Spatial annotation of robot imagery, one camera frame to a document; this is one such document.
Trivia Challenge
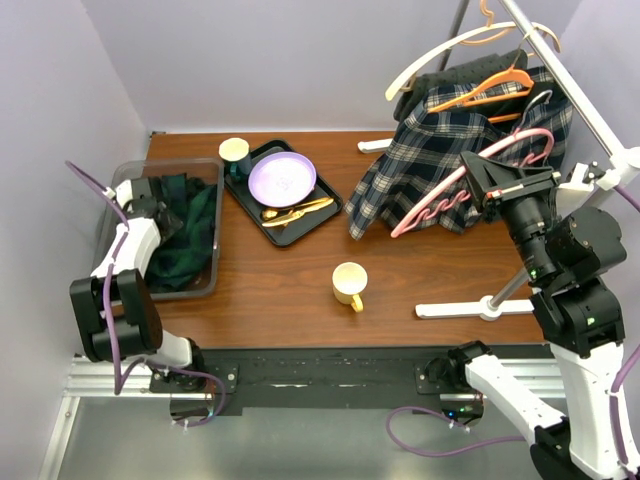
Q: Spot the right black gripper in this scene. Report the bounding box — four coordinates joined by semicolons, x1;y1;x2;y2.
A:
458;150;560;279

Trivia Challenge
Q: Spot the pink hanger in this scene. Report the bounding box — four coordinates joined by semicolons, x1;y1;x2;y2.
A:
391;128;555;238

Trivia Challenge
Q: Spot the navy white plaid skirt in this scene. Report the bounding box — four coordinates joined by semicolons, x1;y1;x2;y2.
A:
345;66;573;240

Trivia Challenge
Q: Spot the orange hanger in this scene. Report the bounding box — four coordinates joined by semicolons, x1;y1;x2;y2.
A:
425;67;535;113

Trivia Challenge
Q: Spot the green plaid skirt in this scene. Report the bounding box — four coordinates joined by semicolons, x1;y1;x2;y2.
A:
145;173;217;293

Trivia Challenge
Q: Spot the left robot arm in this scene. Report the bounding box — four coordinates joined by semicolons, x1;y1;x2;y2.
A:
69;171;215;394

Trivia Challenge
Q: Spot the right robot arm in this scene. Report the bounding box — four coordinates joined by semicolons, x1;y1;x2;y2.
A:
425;152;639;479

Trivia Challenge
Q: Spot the white wooden hanger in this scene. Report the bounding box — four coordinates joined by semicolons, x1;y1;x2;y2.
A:
384;22;519;103

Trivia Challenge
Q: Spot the tan thin hanger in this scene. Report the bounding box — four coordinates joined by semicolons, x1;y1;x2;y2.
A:
461;0;562;53

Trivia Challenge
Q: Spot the dark dotted garment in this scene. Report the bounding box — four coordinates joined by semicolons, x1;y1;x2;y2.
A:
393;49;528;123

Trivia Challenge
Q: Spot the clothes rack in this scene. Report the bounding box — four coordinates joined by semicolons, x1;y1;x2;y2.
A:
357;0;640;322

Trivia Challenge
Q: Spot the gold knife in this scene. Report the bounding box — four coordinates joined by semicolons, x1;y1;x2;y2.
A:
262;196;334;228

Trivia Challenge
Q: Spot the yellow mug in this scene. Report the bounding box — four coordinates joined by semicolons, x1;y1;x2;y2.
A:
331;262;368;313

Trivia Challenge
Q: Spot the purple plate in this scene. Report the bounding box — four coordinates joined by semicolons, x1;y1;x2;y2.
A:
248;152;317;208

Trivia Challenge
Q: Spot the gold spoon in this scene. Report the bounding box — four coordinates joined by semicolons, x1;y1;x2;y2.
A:
261;200;317;221

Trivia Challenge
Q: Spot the dark teal cup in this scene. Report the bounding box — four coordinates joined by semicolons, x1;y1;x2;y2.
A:
218;137;252;181

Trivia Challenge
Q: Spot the clear plastic bin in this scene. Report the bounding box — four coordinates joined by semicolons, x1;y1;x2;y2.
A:
91;158;224;301

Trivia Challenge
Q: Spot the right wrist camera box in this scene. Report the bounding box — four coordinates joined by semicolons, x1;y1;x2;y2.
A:
556;161;605;211

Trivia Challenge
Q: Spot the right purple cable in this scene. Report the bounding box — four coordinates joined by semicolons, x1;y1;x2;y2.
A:
384;184;640;466

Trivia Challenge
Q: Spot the purple cable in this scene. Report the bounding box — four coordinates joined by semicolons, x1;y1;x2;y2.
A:
384;184;640;466
64;159;227;429

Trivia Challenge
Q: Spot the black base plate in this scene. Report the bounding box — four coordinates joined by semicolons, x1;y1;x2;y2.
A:
169;344;486;419

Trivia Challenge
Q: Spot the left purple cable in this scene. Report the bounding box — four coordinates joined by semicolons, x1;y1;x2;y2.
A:
64;159;227;429

